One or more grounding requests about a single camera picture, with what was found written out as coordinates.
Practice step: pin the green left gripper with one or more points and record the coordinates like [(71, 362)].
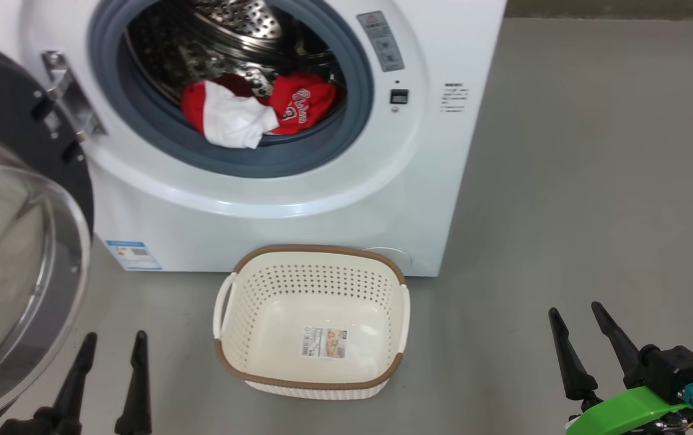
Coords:
[(29, 424)]

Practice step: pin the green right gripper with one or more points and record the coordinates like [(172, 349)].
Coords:
[(624, 414)]

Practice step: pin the washing machine door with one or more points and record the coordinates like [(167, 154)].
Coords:
[(14, 272)]

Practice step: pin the red and white shirt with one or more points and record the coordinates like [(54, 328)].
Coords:
[(298, 106)]

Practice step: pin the cream perforated basket brown rim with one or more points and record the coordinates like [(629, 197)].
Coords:
[(316, 290)]

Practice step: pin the white front-load washing machine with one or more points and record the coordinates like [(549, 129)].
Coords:
[(322, 217)]

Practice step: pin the grey rubber door gasket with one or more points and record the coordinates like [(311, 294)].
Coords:
[(298, 158)]

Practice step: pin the chrome door hinge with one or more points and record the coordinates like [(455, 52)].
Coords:
[(68, 90)]

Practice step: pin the black door lock socket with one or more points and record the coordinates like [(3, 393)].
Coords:
[(399, 96)]

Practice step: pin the perforated steel washer drum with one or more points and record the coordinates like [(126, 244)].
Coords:
[(213, 42)]

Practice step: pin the blue energy label sticker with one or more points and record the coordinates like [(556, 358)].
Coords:
[(133, 255)]

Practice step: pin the paper product label sticker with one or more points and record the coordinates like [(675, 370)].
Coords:
[(324, 342)]

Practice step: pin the grey warning label plate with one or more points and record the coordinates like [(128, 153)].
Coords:
[(381, 41)]

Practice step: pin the grey wall baseboard strip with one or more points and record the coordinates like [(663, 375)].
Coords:
[(624, 7)]

